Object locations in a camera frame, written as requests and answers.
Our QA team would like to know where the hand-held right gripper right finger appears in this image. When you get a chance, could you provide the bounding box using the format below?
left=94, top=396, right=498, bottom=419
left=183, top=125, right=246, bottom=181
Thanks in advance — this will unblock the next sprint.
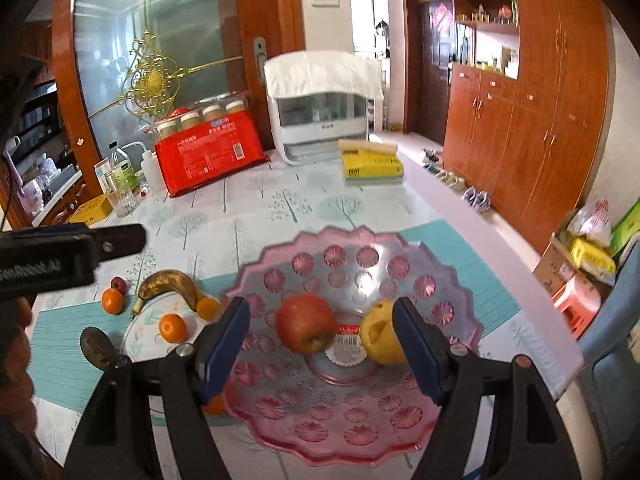
left=391, top=296, right=581, bottom=480

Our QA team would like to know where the white countertop cabinet appliance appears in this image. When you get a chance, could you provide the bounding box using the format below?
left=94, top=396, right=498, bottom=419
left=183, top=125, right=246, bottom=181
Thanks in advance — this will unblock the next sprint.
left=267, top=91, right=372, bottom=166

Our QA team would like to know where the blue grey chair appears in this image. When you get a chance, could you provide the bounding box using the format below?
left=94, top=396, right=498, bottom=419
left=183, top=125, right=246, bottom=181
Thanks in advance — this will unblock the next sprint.
left=580, top=240, right=640, bottom=461

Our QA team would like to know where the dark avocado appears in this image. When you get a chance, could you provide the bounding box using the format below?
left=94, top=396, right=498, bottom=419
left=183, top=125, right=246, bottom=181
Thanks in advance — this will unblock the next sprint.
left=80, top=326, right=117, bottom=370

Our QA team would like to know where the brown wooden cabinet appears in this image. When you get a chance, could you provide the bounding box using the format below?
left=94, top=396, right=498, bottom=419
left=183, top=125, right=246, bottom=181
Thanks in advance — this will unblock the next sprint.
left=442, top=0, right=616, bottom=256

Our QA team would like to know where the flat yellow box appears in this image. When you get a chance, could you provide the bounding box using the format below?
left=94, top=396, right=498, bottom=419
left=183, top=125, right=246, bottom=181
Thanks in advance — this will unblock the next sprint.
left=68, top=194, right=112, bottom=225

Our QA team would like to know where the glass door gold ornament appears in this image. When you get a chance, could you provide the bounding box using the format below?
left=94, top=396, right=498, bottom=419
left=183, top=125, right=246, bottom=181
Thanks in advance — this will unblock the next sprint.
left=52, top=0, right=301, bottom=186

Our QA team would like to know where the yellow packet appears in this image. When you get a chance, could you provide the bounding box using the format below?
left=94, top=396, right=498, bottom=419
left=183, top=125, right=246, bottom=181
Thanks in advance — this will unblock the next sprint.
left=570, top=236, right=617, bottom=276

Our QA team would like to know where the clear bottle green label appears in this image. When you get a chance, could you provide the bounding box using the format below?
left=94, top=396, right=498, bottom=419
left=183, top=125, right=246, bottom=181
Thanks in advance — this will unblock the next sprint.
left=109, top=142, right=138, bottom=196

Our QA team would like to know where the yellow green box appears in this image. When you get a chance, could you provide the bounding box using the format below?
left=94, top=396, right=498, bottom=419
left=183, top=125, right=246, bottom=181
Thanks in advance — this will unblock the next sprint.
left=341, top=152, right=405, bottom=184

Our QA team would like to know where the row of shoes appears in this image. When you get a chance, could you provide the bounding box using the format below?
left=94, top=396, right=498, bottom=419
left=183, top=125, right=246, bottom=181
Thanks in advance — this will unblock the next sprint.
left=421, top=147, right=493, bottom=215

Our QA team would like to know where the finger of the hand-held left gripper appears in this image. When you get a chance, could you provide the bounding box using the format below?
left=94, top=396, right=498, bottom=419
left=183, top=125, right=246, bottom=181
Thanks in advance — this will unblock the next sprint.
left=84, top=223, right=148, bottom=264

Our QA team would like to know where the kitchen shelf unit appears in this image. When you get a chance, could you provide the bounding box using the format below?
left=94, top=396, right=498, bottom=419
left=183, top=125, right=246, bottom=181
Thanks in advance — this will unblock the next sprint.
left=10, top=80, right=83, bottom=221

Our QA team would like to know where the cream long box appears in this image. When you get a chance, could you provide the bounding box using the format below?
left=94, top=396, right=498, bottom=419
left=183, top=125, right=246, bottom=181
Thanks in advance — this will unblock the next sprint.
left=338, top=139, right=397, bottom=157

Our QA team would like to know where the teal striped placemat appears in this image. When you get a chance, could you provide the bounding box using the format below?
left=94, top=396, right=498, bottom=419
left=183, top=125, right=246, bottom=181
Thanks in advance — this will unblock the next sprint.
left=27, top=219, right=507, bottom=411

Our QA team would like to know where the yellow apple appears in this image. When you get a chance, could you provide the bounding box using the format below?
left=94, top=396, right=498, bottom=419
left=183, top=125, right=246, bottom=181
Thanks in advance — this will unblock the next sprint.
left=360, top=299, right=408, bottom=366

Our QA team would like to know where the overripe brown banana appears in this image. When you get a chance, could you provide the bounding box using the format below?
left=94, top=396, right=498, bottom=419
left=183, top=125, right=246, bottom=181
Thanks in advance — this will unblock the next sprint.
left=131, top=269, right=203, bottom=316

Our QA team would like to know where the small white blue carton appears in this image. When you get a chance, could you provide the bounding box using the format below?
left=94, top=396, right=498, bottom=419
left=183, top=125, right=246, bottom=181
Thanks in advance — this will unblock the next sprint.
left=96, top=157, right=114, bottom=194

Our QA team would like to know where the red door decoration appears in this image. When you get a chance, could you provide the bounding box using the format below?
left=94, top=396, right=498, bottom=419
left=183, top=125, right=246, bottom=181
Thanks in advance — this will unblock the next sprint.
left=431, top=4, right=455, bottom=36

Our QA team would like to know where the white cloth cover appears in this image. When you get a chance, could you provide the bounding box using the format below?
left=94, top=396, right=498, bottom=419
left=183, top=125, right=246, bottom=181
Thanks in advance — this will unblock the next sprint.
left=263, top=51, right=387, bottom=102

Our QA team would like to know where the pink plastic fruit plate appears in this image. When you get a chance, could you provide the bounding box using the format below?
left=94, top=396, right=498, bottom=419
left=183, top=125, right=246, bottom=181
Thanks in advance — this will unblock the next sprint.
left=220, top=225, right=485, bottom=467

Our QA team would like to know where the pink plastic stool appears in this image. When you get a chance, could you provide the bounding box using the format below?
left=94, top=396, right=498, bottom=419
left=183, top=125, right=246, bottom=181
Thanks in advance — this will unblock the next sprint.
left=552, top=274, right=602, bottom=341

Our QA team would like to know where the dark wooden entrance door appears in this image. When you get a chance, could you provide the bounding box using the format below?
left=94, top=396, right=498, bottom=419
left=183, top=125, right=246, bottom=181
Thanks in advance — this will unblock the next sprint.
left=405, top=0, right=457, bottom=146

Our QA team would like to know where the white squeeze bottle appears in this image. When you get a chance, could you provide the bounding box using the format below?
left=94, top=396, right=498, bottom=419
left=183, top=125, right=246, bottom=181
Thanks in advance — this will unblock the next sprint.
left=140, top=150, right=166, bottom=193

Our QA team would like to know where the clear drinking glass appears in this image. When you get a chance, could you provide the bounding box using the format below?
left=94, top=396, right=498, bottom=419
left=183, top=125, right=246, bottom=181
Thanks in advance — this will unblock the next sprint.
left=111, top=187, right=138, bottom=218

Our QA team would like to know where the large red apple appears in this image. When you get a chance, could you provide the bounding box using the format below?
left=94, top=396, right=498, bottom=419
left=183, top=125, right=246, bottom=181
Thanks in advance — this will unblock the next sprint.
left=276, top=293, right=338, bottom=356

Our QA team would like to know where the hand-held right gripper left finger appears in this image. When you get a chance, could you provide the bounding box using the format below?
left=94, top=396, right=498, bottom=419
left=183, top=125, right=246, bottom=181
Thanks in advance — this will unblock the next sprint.
left=62, top=297, right=252, bottom=480

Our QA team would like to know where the white plastic bag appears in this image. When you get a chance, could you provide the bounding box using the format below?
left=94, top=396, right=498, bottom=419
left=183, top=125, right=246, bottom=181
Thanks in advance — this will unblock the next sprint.
left=567, top=199, right=613, bottom=248

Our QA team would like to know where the cardboard box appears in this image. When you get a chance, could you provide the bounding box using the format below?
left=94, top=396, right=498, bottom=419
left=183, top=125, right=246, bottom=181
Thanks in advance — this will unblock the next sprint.
left=532, top=210, right=591, bottom=301

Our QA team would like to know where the red pack of jars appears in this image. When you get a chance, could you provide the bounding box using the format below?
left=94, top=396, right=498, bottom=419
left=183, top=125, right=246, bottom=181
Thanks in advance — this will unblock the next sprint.
left=152, top=100, right=271, bottom=199

